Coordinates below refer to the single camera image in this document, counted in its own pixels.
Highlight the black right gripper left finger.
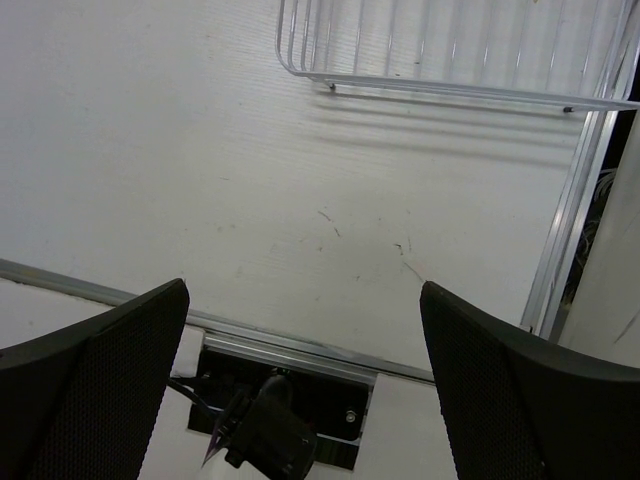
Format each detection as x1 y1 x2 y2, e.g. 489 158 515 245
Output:
1 279 190 479

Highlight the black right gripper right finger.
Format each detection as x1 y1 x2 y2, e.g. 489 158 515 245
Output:
420 281 639 479

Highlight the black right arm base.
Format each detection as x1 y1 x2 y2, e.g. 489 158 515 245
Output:
169 347 373 479

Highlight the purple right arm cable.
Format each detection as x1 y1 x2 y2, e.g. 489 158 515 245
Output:
199 419 226 469

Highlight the white wire dish rack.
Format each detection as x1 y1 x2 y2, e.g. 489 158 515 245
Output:
275 1 639 113

